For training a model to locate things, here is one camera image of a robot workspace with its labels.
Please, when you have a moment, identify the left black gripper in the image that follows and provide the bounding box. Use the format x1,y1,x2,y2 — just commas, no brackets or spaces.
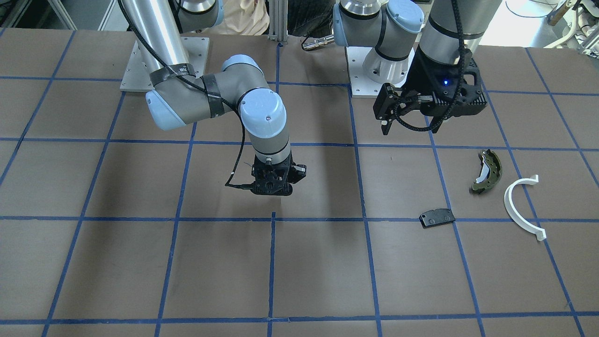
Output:
373,47,485,136

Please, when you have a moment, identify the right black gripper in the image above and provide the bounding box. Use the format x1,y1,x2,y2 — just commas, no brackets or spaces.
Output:
250,154,307,196

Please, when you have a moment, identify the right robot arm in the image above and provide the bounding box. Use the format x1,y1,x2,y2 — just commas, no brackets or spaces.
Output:
118,0,307,196

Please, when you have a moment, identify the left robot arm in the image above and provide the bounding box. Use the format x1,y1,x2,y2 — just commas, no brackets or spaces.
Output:
332,0,501,135

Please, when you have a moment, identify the green brake shoe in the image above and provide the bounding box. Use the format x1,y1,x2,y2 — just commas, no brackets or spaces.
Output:
470,149,502,194

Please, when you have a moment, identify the black brake pad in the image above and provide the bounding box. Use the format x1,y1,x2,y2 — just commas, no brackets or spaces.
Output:
419,208,456,228

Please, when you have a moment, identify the brown mat with blue grid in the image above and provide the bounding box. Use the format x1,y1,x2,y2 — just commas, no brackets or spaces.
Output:
1,29,598,337

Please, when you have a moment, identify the aluminium frame post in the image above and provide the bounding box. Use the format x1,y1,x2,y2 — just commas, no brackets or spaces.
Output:
267,0,288,44

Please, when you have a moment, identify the white curved plastic bracket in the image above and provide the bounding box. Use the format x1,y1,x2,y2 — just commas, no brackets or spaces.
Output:
504,175,547,242

